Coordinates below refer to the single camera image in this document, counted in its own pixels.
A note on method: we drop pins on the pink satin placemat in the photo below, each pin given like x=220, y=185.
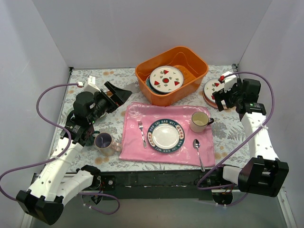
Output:
x=133, y=149

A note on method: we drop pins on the pink bottom plate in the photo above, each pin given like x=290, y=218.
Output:
x=214, y=104

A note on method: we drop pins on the pink purple ceramic mug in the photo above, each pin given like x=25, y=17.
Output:
x=106, y=144

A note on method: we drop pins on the orange plastic bin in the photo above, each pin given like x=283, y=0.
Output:
x=188, y=62

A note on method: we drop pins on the silver fork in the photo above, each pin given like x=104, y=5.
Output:
x=140, y=125

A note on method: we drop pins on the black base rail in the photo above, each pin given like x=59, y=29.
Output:
x=161, y=184

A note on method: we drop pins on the green rectangular ceramic plate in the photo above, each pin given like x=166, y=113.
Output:
x=71, y=114

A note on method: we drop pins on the beige enamel mug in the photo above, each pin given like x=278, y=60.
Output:
x=199, y=122

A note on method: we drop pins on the white watermelon pattern plate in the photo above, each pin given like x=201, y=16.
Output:
x=166, y=79

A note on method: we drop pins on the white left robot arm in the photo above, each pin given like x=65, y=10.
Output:
x=47, y=195

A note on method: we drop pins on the green rimmed white plate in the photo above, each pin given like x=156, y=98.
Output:
x=166, y=136

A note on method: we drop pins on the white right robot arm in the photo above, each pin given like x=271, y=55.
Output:
x=259, y=142

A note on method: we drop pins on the dark red cream plate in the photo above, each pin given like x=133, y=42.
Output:
x=147, y=82

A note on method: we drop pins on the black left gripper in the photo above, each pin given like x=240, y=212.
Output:
x=107, y=98

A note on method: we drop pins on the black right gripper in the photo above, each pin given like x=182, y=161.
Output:
x=221, y=99

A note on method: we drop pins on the wooden handled metal spatula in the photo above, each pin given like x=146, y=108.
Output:
x=132, y=87

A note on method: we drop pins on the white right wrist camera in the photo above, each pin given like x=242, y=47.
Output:
x=228, y=80

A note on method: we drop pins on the silver spoon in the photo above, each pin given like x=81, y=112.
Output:
x=196, y=145

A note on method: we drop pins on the dark green mug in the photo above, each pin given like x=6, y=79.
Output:
x=91, y=139

